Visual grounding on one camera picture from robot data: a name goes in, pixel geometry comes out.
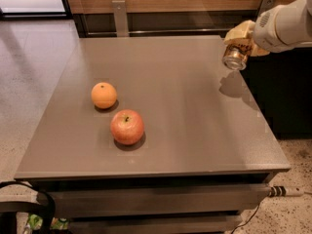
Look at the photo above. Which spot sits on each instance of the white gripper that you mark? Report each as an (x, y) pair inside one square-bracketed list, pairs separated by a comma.
[(272, 33)]

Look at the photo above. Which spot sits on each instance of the orange drink can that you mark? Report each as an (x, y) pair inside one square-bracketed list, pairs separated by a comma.
[(236, 56)]

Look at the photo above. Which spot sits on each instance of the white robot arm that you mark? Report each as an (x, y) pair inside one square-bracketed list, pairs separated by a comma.
[(294, 23)]

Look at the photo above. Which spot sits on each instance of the red apple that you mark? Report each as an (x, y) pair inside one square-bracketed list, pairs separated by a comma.
[(127, 127)]

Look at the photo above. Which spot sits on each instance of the orange fruit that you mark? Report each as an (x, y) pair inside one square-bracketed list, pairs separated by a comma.
[(103, 95)]

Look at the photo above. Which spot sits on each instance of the green packet on floor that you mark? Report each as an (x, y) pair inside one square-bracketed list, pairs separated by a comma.
[(36, 223)]

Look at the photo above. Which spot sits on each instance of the left metal bracket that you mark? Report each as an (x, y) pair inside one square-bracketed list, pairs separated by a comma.
[(120, 18)]

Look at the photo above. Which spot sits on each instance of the striped cable plug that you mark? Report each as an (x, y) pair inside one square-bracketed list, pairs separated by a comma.
[(284, 191)]

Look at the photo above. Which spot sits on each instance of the grey table drawer frame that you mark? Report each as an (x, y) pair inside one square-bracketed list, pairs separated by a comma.
[(154, 205)]

